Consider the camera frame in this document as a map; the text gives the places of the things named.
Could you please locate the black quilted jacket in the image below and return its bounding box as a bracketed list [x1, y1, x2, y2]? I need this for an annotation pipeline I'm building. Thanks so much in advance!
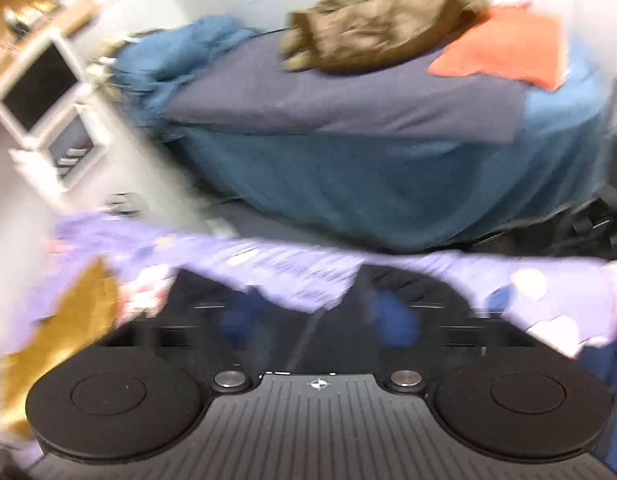
[152, 263, 540, 376]

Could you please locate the mustard yellow garment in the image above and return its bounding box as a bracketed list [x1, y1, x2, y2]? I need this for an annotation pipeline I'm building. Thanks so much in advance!
[0, 258, 118, 440]

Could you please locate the purple floral bed sheet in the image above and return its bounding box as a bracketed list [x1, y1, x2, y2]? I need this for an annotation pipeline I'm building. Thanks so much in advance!
[0, 212, 617, 356]

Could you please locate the bed with blue-grey bedding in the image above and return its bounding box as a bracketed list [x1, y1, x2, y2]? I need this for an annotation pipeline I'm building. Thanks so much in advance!
[115, 32, 609, 252]

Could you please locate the navy blue fleece garment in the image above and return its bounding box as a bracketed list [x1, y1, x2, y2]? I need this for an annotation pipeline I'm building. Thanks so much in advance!
[578, 341, 617, 400]

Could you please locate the blue pillow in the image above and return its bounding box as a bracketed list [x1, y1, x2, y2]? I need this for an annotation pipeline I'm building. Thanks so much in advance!
[111, 15, 260, 122]

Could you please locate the white medical device cart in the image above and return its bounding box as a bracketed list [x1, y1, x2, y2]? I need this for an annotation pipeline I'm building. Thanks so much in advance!
[0, 27, 112, 212]

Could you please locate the orange red cloth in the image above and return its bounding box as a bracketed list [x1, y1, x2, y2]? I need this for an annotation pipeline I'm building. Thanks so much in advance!
[428, 3, 569, 91]

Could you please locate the olive brown jacket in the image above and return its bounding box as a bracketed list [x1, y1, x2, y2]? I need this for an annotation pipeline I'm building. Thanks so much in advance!
[279, 0, 491, 75]

